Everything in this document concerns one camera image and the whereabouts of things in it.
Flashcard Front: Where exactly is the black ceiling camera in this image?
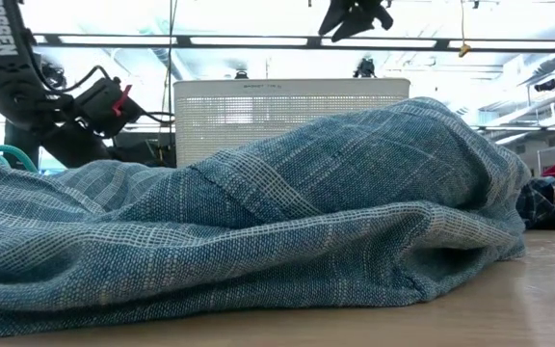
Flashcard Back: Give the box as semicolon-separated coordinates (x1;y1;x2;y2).
353;57;378;79

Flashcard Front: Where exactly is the dark plaid garment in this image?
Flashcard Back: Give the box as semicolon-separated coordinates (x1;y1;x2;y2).
515;176;555;230

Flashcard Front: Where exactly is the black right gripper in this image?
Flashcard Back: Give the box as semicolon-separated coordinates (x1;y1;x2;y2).
318;0;395;43

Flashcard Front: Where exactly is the black upright post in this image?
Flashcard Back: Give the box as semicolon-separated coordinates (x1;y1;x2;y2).
3;119;42;170

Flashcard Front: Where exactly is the black overhead frame bar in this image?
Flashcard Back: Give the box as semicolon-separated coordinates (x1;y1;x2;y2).
0;31;555;54

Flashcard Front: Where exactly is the black camera cable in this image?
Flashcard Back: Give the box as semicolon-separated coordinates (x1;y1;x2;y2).
34;65;176;125

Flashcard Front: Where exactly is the black monitor box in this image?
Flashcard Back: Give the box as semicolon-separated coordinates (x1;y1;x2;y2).
112;130;177;168

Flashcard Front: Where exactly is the black clamp with cables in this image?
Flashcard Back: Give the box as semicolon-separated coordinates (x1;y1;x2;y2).
40;62;69;91

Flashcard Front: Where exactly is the blue plaid woven garment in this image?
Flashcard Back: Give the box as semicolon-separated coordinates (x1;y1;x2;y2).
0;95;532;341

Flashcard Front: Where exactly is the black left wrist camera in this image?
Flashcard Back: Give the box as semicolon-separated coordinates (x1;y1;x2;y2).
72;76;145;140

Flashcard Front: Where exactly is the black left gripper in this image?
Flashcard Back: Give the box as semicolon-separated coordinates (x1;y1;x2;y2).
40;119;116;169

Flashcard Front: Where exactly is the yellow hanging cable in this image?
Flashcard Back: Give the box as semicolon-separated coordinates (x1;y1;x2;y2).
458;0;472;59

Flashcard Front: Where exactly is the white perforated laundry basket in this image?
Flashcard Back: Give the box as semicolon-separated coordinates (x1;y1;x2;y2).
172;77;411;169

